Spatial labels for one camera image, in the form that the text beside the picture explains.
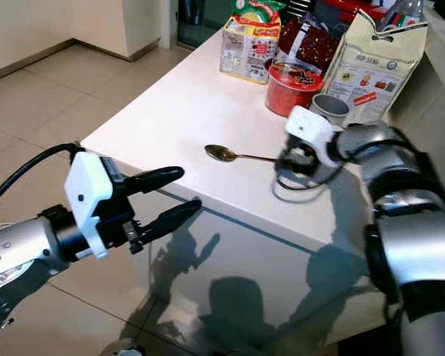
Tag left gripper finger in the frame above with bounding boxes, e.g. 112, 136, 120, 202
123, 166, 185, 197
136, 198, 203, 247

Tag metal spoon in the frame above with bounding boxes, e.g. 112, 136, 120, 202
204, 144, 283, 165

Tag grey metal cup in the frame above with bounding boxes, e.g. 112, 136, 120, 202
309, 93, 352, 128

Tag red round canister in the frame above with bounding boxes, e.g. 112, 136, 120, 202
265, 62, 326, 119

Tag cream printed food bag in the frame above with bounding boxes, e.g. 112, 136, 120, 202
322, 7, 432, 128

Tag dark red snack bag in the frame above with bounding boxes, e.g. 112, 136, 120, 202
277, 9, 351, 76

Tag yellow green food package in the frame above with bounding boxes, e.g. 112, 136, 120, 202
220, 0, 287, 85

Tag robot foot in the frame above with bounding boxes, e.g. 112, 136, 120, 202
102, 337, 143, 356

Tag dark glass door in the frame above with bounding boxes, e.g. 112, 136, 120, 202
176, 0, 236, 50

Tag clear plastic bottle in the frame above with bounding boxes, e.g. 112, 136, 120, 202
377, 0, 429, 32

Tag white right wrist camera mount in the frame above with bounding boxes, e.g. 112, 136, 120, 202
285, 105, 343, 168

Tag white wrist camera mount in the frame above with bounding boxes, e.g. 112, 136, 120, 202
285, 105, 343, 168
63, 151, 116, 261

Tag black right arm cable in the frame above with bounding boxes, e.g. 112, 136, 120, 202
273, 166, 358, 205

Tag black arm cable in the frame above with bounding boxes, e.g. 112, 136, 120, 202
0, 142, 87, 213
273, 166, 358, 205

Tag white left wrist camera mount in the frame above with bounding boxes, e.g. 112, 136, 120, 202
63, 151, 116, 261

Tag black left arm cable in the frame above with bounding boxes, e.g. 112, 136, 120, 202
0, 142, 87, 213

